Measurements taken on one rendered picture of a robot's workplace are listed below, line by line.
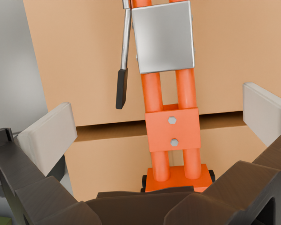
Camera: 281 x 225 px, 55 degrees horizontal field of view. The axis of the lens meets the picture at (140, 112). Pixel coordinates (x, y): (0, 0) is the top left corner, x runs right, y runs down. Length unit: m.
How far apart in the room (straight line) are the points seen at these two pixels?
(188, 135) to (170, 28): 0.12
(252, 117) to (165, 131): 0.15
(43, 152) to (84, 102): 0.32
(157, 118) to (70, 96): 0.21
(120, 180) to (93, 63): 0.22
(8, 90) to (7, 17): 0.38
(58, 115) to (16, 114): 1.47
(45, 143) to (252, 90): 0.13
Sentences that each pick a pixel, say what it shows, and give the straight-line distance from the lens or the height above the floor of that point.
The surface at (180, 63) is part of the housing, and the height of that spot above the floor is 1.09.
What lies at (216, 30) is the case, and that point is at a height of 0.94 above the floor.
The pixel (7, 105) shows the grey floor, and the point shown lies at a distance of 1.67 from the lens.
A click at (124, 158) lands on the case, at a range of 0.50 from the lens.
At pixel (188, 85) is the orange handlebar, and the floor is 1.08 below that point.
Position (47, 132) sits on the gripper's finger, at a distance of 0.17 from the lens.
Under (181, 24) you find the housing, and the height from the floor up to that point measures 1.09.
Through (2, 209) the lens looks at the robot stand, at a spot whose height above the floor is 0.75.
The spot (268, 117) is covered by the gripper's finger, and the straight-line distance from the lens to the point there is 0.17.
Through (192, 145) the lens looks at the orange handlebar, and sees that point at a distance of 0.33.
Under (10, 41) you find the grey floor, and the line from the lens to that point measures 1.59.
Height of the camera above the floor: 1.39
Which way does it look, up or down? 73 degrees down
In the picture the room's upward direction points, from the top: 166 degrees counter-clockwise
